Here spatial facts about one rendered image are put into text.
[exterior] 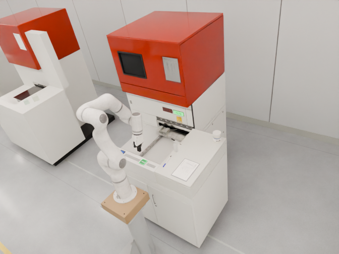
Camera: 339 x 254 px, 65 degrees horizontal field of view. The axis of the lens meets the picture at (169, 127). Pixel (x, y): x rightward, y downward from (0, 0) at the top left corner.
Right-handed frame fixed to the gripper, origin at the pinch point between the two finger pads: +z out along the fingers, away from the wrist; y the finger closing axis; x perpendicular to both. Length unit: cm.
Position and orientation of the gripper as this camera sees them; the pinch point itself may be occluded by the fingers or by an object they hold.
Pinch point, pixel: (138, 148)
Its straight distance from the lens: 219.1
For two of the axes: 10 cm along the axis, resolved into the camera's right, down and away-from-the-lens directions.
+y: -5.8, 3.9, -7.1
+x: 8.1, 2.5, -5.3
